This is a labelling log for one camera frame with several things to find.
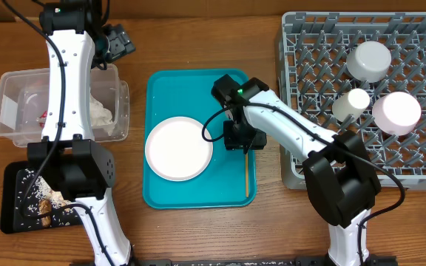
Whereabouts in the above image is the red foil snack wrapper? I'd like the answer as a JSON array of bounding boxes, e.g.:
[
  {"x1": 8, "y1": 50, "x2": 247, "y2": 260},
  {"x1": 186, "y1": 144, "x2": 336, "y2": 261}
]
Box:
[{"x1": 36, "y1": 111, "x2": 47, "y2": 128}]

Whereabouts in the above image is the clear plastic waste bin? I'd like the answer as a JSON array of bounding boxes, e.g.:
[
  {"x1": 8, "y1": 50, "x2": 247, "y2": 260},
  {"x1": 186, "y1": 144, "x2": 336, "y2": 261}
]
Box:
[{"x1": 0, "y1": 64, "x2": 129, "y2": 148}]

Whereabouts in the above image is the large white dinner plate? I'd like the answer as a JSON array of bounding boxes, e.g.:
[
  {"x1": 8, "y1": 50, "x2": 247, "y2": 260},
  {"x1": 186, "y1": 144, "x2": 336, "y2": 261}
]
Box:
[{"x1": 144, "y1": 117, "x2": 213, "y2": 182}]

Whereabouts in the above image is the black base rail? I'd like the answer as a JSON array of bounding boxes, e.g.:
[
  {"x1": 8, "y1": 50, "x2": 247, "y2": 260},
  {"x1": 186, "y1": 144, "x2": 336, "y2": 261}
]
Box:
[{"x1": 135, "y1": 255, "x2": 399, "y2": 266}]

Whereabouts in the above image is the grey dishwasher rack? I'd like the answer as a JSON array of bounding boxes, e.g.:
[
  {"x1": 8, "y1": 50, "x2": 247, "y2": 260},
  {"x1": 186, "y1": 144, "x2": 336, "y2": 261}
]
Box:
[{"x1": 276, "y1": 12, "x2": 426, "y2": 191}]

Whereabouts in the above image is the grey shallow bowl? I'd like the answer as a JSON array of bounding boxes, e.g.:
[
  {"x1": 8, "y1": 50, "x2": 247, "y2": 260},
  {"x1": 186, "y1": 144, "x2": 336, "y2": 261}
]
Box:
[{"x1": 346, "y1": 41, "x2": 392, "y2": 83}]

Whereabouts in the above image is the white napkin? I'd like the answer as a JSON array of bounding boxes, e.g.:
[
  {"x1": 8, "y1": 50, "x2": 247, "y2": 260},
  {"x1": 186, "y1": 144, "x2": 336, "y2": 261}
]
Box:
[{"x1": 89, "y1": 95, "x2": 114, "y2": 136}]

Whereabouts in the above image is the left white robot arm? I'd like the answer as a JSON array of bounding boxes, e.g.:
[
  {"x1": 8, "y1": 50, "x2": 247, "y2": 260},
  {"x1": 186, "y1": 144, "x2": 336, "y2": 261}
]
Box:
[{"x1": 27, "y1": 1, "x2": 135, "y2": 265}]

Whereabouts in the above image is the spilled white rice pile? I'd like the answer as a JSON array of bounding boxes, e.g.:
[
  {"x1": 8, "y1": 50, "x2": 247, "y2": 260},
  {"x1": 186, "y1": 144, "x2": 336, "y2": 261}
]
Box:
[{"x1": 18, "y1": 173, "x2": 70, "y2": 216}]

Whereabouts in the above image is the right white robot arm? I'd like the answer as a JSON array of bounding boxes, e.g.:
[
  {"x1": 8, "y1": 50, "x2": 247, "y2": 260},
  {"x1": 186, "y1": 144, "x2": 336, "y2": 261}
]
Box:
[{"x1": 211, "y1": 75, "x2": 381, "y2": 265}]

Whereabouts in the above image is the teal plastic serving tray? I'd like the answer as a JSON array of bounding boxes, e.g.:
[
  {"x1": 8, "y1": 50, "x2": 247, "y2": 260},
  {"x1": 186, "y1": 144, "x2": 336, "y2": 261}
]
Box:
[{"x1": 143, "y1": 69, "x2": 257, "y2": 209}]

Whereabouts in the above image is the white paper cup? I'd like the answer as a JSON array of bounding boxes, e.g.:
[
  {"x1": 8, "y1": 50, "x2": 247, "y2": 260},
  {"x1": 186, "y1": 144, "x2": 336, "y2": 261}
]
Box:
[{"x1": 332, "y1": 88, "x2": 371, "y2": 122}]

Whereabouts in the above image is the black plastic tray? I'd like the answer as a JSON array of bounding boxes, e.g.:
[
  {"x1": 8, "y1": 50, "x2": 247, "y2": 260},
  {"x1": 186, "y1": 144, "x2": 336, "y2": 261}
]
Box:
[{"x1": 0, "y1": 161, "x2": 82, "y2": 234}]

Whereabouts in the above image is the wooden chopstick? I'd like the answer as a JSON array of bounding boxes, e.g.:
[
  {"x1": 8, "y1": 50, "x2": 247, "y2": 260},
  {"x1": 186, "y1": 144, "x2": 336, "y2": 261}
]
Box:
[{"x1": 245, "y1": 153, "x2": 249, "y2": 199}]

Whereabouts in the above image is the brown food scrap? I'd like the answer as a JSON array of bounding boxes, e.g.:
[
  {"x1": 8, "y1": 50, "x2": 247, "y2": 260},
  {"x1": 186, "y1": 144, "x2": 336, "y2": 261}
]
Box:
[{"x1": 38, "y1": 199, "x2": 52, "y2": 228}]

